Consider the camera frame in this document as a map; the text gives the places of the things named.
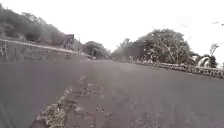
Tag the low stone wall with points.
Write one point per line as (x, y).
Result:
(186, 68)

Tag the grey asphalt road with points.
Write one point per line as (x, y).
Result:
(143, 90)

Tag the bushy green hillside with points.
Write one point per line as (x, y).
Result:
(30, 30)

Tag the blue sign board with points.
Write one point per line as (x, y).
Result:
(68, 40)

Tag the large leafy tree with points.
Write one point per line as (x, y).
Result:
(165, 45)

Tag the grey stone retaining wall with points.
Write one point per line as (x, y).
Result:
(30, 50)

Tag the dark green bushes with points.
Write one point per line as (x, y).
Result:
(95, 49)

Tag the palm-like plant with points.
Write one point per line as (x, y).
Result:
(210, 58)

